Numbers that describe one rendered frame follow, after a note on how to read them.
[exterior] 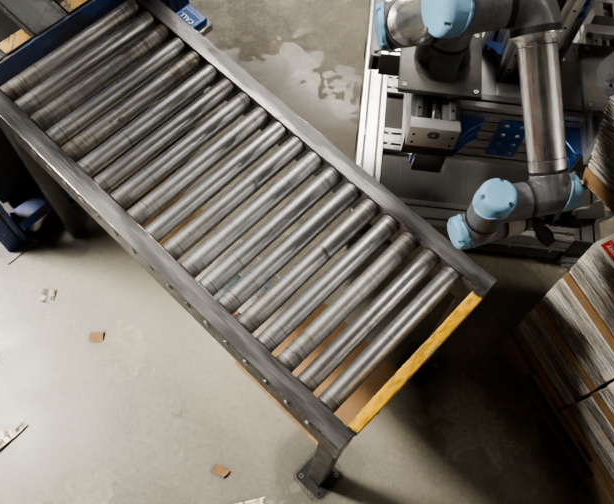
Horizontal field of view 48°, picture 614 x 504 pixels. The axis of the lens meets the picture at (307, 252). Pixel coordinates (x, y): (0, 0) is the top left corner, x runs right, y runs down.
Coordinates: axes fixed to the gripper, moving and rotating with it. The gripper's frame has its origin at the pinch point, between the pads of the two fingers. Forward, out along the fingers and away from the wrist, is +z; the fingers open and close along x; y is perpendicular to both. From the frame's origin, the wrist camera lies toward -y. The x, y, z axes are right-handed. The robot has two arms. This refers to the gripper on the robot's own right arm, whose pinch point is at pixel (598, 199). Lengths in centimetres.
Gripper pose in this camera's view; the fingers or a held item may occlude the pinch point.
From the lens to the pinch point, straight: 166.2
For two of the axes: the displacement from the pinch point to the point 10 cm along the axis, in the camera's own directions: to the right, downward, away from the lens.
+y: -0.8, -6.9, -7.1
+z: 9.5, -2.7, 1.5
